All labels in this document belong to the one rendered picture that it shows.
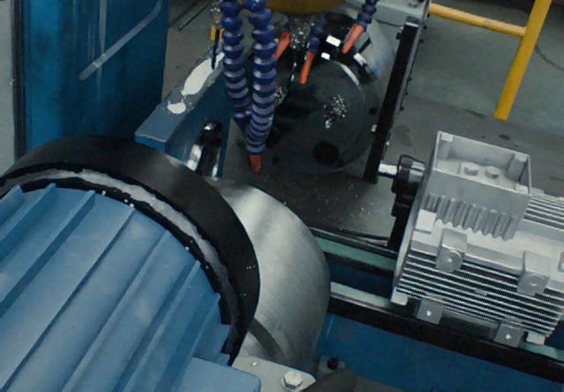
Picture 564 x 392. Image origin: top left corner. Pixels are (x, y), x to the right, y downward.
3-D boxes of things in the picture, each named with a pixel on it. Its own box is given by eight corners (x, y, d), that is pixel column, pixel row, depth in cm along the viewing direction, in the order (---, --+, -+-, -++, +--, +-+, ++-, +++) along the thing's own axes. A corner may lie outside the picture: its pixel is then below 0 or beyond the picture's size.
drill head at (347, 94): (203, 178, 123) (223, 33, 109) (269, 77, 157) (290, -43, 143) (355, 221, 120) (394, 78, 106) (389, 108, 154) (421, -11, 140)
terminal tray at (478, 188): (415, 218, 95) (431, 170, 91) (423, 174, 104) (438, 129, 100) (511, 245, 94) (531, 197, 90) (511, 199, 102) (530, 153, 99)
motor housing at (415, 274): (382, 329, 100) (420, 212, 90) (398, 244, 116) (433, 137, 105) (534, 374, 98) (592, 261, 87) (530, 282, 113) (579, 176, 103)
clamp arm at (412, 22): (357, 180, 115) (400, 20, 101) (360, 169, 117) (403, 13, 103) (380, 186, 114) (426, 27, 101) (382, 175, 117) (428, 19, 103)
